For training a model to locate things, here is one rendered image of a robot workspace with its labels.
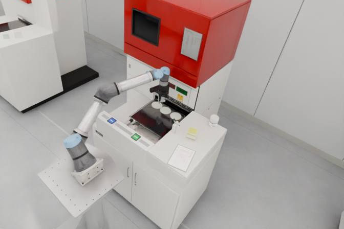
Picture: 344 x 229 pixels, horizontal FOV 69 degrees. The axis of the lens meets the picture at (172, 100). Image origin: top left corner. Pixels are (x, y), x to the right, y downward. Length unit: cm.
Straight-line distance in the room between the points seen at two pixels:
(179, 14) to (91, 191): 137
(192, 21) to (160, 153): 97
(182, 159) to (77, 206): 75
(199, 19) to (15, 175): 240
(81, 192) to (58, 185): 17
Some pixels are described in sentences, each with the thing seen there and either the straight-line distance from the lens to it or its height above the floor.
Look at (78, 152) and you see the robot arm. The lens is 182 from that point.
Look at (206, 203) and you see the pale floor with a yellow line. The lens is 284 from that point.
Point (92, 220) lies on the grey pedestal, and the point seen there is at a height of 26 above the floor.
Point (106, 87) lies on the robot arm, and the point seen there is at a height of 132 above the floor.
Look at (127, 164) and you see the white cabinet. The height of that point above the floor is 64.
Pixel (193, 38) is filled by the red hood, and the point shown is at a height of 163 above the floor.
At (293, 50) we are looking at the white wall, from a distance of 331.
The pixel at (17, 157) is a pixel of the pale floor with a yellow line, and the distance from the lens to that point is 331.
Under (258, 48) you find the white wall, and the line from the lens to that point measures 342.
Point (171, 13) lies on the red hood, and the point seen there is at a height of 175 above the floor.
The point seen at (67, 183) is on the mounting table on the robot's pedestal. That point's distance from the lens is 193.
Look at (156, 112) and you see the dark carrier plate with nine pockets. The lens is 227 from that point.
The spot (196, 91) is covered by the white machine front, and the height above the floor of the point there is 117.
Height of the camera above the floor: 240
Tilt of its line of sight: 38 degrees down
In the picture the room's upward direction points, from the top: 9 degrees clockwise
